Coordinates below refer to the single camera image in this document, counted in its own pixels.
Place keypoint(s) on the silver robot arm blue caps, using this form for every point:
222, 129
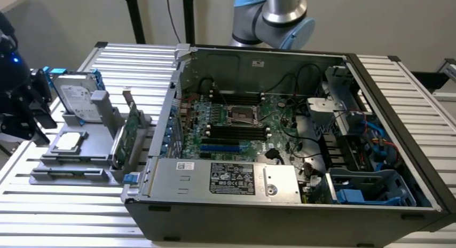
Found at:
282, 12

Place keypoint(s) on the long blue expansion slot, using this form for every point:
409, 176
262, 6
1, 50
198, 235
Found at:
219, 148

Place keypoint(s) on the silver CPU chip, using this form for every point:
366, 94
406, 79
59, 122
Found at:
70, 141

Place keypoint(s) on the black RAM slot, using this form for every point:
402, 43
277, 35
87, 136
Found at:
237, 138
237, 131
237, 134
237, 97
237, 127
237, 94

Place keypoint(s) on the hard disk with blue rails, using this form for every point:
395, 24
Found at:
77, 98

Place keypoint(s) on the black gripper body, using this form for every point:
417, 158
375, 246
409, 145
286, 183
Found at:
11, 77

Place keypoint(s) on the grey parts rack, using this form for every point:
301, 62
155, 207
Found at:
97, 143

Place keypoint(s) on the blue case latch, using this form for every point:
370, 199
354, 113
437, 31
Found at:
130, 178

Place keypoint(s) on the grey metal drive cage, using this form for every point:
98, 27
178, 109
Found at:
342, 82

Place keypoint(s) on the black open PC case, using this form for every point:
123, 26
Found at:
250, 224

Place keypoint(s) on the CPU socket metal frame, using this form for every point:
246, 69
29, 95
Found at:
243, 114

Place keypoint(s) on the black stand pole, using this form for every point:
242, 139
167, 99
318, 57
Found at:
189, 18
135, 18

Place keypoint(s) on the silver power supply unit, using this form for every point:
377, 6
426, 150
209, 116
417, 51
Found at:
199, 178

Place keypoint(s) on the green RAM stick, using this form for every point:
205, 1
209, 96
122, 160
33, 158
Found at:
67, 174

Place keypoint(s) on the white barcode sticker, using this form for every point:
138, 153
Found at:
185, 165

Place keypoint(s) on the green graphics card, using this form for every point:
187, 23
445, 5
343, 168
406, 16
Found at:
126, 135

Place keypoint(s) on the aluminium side table frame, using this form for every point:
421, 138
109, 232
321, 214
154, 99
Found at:
446, 71

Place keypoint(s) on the green motherboard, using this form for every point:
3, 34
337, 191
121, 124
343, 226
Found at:
282, 119

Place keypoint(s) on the short black expansion slot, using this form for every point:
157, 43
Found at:
218, 155

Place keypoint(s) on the blue plastic disk bay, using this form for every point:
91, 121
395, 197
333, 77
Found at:
374, 184

